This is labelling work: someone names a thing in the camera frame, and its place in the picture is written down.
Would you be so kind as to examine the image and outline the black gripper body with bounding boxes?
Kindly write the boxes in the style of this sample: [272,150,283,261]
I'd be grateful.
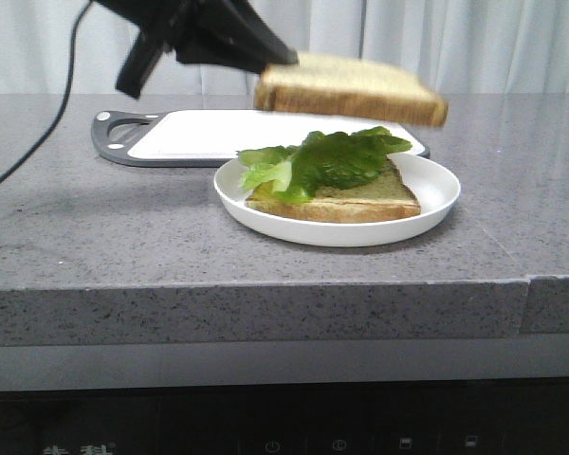
[90,0,248,100]

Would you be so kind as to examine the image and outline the black cable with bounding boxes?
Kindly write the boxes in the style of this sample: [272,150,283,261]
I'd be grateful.
[0,3,92,199]

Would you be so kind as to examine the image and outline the green lettuce leaf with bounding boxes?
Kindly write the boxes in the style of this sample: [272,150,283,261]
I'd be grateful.
[238,126,412,204]

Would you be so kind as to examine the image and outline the bread slice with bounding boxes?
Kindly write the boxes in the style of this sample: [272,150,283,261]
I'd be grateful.
[246,159,421,224]
[253,52,449,127]

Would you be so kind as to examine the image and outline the white round plate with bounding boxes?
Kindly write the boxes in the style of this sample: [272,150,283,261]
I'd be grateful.
[213,153,461,247]

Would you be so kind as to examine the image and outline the white cutting board grey rim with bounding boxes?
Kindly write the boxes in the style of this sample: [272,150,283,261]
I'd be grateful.
[91,110,431,168]

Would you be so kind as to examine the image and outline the black appliance control panel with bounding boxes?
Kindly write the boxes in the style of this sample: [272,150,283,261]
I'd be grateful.
[0,378,569,454]

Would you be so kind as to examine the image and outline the white curtain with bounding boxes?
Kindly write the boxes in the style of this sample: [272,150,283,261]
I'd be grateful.
[0,1,569,94]

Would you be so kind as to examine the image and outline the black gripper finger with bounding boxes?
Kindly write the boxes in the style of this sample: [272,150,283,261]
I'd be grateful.
[203,0,298,74]

